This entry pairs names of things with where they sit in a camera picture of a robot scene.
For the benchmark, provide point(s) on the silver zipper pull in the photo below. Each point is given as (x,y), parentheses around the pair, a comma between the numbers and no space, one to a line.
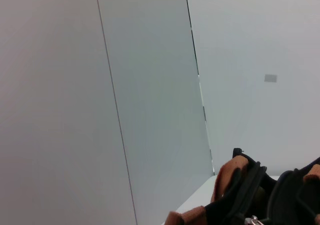
(253,220)

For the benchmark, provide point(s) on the grey wall plate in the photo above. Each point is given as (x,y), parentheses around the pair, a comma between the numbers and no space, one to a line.
(270,78)

